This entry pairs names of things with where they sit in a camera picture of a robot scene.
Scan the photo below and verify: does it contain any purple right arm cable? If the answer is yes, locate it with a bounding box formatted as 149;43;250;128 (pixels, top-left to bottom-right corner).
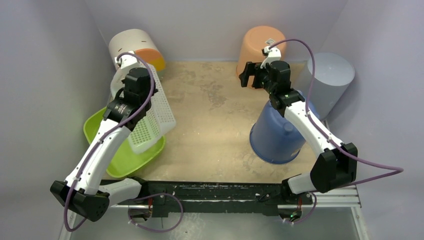
268;38;405;190

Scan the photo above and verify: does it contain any large grey plastic bucket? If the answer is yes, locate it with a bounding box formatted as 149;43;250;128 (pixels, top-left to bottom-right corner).
292;52;355;120

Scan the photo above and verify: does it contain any lime green plastic tray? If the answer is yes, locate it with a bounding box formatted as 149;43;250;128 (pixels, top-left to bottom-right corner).
83;108;166;179

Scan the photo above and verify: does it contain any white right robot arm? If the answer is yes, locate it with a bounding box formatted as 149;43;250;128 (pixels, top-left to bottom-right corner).
239;60;358;204

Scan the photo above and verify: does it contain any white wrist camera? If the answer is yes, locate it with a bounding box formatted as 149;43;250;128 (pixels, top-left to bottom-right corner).
113;50;142;72
260;46;282;69

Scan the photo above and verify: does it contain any blue plastic bucket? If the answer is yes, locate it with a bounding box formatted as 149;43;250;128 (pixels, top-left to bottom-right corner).
249;101;306;165

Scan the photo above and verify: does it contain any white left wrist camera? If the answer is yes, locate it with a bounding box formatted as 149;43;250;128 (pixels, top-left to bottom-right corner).
113;50;142;72

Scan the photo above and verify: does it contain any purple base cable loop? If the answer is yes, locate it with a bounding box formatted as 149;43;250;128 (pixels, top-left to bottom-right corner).
127;192;184;233

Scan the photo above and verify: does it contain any orange plastic bucket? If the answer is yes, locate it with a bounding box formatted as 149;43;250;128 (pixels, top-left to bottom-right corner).
236;25;286;77

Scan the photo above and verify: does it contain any pale green perforated basket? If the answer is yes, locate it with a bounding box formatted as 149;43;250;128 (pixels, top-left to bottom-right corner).
127;64;177;154

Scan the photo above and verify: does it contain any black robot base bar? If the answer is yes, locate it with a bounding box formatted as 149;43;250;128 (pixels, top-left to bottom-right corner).
117;177;313;218

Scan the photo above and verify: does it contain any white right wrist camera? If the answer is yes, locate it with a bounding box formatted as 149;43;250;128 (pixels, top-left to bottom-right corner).
260;46;282;69

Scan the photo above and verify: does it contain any cream cabinet with coloured drawers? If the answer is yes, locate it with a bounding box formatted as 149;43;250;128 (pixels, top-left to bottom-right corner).
108;29;166;72

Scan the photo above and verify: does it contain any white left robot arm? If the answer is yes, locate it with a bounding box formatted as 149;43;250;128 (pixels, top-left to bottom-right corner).
50;66;158;225

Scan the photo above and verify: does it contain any aluminium frame rail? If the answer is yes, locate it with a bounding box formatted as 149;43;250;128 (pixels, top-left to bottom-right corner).
67;185;362;209

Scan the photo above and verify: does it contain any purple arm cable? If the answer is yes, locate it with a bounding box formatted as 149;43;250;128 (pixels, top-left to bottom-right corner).
63;52;156;233
268;38;405;190

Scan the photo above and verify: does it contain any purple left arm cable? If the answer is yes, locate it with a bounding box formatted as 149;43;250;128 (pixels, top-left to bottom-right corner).
63;52;156;233

